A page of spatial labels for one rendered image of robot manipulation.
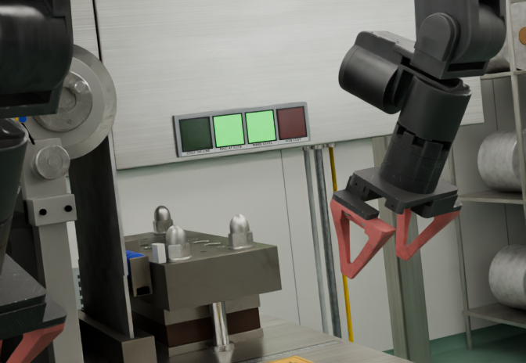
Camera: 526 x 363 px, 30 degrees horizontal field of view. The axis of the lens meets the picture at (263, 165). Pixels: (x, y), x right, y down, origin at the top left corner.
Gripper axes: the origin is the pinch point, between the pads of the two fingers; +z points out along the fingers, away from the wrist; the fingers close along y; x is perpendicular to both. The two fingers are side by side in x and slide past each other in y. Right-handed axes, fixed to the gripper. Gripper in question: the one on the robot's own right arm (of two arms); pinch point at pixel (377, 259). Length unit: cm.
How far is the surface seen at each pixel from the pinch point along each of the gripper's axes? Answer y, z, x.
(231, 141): -40, 18, -55
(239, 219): -14.5, 14.1, -29.3
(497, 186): -318, 103, -124
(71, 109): 5.5, 2.9, -43.8
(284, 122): -50, 14, -53
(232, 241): -13.6, 16.9, -28.7
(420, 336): -88, 56, -31
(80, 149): 4.1, 7.9, -42.3
